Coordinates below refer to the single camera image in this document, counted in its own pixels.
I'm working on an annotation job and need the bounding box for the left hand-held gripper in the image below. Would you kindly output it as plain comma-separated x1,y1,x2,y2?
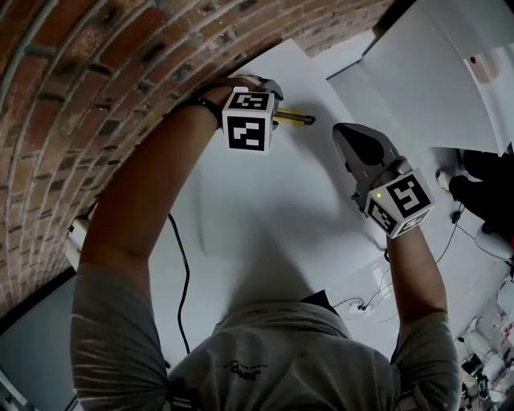
221,78,284,155

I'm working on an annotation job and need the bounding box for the grey counter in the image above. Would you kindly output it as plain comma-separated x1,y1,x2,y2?
0,272,81,411

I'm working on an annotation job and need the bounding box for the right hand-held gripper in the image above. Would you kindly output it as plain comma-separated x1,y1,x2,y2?
332,122,436,240

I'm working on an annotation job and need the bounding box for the white cabinet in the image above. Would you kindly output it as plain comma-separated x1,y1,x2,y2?
325,0,514,156

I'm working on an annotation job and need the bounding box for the person's left hand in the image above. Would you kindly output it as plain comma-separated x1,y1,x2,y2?
206,75,269,112

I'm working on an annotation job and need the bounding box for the white power strip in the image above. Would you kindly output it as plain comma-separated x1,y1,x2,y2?
341,296,378,319

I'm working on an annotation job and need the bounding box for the person's left forearm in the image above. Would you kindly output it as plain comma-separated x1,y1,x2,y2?
78,86,226,266

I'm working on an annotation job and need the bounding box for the left hand-held gripper black cable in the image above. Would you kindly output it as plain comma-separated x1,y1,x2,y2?
167,212,192,356

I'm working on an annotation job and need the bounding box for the person's right forearm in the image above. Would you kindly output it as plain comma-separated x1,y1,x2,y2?
385,226,449,322

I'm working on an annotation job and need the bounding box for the person's grey t-shirt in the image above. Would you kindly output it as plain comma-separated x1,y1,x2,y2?
71,262,463,411

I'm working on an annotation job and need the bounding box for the white desk with drawers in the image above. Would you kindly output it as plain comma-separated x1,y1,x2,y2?
63,38,406,370

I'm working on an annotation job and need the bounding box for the black wristband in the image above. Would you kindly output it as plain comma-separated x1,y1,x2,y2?
186,95,221,114

